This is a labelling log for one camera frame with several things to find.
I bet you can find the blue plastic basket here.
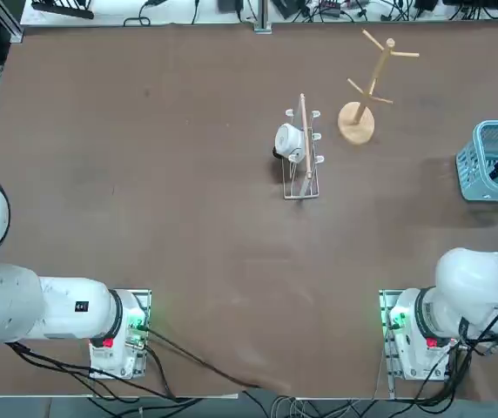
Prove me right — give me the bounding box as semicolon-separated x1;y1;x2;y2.
454;120;498;202

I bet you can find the wooden tree cup rack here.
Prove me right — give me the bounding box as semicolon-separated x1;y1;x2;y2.
337;29;421;146

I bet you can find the white cup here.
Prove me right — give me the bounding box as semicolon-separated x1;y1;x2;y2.
273;123;307;160

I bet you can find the black power strip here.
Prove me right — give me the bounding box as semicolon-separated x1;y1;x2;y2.
30;0;96;21

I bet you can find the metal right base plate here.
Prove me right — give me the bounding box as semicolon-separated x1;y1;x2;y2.
378;288;450;400

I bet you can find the metal base plate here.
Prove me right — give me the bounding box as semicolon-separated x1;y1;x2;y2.
90;287;153;379
378;288;450;400

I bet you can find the white wire cup rack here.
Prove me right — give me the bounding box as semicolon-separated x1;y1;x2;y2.
282;92;325;201

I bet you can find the black right base cable bundle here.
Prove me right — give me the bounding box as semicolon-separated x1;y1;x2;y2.
414;339;476;404

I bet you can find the black base cable bundle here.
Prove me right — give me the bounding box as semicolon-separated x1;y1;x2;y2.
4;341;180;402
414;339;476;404

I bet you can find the aluminium profile post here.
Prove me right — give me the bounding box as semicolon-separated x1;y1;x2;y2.
252;0;274;34

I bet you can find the tangled cable bundle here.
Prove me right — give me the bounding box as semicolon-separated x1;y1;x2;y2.
244;389;407;418

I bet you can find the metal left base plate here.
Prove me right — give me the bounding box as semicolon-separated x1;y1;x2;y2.
90;287;153;379

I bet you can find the black looped cable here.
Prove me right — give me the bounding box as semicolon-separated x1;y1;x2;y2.
123;0;163;28

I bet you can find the black left base cable bundle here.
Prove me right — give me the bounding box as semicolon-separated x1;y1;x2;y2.
4;341;180;402

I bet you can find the aluminium frame rail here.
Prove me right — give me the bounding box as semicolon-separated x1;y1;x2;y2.
0;0;24;44

